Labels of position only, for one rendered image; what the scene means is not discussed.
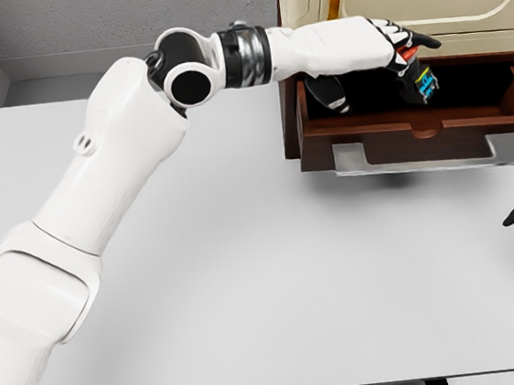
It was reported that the silver drawer handle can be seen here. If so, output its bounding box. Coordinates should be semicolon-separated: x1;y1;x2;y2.
330;124;514;186

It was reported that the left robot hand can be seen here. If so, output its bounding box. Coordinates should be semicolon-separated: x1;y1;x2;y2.
296;7;449;118

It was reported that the black switch with blue terminals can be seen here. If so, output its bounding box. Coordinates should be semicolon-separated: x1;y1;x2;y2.
391;41;443;109

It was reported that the brown wooden drawer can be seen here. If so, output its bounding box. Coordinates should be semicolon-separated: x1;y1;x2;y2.
289;48;514;178

